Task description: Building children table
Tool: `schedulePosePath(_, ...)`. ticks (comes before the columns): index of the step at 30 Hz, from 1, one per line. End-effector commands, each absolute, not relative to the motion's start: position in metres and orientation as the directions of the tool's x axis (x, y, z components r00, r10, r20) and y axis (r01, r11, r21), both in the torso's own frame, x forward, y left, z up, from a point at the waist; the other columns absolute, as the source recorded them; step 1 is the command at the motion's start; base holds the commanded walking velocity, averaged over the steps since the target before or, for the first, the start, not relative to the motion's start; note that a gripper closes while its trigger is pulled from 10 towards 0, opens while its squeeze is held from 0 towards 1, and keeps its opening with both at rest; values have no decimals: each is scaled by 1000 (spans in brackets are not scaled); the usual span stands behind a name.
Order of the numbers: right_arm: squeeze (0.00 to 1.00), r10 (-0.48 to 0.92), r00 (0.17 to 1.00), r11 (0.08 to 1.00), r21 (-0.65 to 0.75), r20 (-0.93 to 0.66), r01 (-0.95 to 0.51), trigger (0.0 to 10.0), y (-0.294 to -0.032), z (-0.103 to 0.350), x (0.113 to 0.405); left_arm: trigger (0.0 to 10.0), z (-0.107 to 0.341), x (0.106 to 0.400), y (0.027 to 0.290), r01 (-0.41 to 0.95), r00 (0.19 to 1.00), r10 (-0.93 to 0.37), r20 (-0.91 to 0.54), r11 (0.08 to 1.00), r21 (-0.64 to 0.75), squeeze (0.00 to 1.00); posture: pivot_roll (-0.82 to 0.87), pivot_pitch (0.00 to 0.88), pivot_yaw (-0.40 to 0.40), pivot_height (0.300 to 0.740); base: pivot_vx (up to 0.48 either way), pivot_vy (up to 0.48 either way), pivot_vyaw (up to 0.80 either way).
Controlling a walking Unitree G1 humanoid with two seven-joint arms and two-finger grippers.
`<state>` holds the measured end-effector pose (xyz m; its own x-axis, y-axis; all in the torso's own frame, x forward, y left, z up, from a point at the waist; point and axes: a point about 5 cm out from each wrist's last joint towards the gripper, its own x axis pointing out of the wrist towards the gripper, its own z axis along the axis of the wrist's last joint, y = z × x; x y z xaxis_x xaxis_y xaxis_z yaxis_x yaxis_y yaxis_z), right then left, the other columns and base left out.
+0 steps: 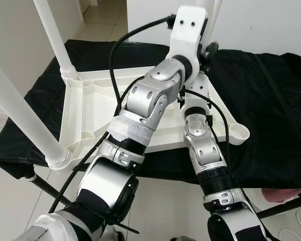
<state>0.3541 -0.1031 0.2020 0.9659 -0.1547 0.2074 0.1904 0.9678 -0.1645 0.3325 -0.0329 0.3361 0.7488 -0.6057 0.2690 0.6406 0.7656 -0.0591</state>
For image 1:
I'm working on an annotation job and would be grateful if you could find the white tapered table leg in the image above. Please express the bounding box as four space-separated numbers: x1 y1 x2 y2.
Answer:
207 0 224 48
33 0 81 81
0 55 73 170
193 60 209 81

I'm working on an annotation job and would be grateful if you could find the black table cloth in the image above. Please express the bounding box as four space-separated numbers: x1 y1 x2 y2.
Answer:
0 39 301 189

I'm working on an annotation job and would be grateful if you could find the pink soft item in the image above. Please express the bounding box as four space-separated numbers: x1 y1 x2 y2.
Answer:
263 187 301 202

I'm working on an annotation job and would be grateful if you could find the grey left robot foot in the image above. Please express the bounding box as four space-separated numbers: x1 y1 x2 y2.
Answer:
100 226 119 241

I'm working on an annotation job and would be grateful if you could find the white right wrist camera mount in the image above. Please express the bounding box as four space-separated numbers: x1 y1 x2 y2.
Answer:
183 75 211 113

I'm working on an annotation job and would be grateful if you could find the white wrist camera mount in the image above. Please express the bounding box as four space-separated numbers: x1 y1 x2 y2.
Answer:
183 75 211 113
166 6 207 63

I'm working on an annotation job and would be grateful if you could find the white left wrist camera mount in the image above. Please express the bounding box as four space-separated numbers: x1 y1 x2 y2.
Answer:
166 6 207 63

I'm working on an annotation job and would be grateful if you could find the white power cable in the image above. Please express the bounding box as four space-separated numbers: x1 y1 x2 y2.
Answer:
286 208 301 236

